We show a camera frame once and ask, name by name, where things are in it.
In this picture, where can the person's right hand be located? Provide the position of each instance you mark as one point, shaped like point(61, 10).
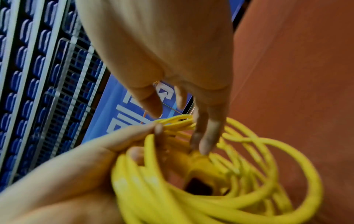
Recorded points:
point(166, 43)

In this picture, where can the rows of blue seats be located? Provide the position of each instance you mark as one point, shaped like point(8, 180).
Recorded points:
point(38, 87)

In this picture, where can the person's left hand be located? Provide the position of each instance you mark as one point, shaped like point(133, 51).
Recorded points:
point(66, 179)

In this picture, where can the blue banner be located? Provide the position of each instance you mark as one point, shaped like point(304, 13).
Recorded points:
point(127, 113)

